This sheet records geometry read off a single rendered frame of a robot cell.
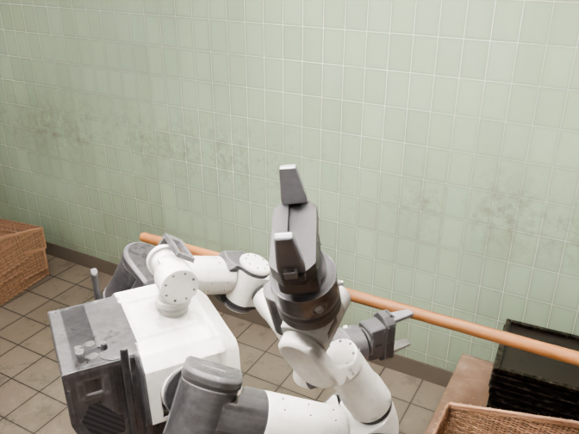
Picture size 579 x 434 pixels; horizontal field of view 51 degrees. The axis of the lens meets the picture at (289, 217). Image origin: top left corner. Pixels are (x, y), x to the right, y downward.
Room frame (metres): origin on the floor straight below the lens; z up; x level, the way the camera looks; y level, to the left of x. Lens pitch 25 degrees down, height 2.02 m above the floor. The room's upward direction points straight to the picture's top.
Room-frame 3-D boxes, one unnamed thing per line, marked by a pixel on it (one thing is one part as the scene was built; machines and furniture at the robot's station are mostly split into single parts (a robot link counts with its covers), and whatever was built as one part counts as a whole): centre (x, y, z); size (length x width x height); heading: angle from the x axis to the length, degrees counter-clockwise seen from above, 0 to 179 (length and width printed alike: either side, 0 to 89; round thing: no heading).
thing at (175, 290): (0.92, 0.21, 1.46); 0.10 x 0.07 x 0.09; 26
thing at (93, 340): (0.90, 0.26, 1.26); 0.34 x 0.30 x 0.36; 26
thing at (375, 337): (1.11, -0.17, 1.19); 0.12 x 0.10 x 0.13; 116
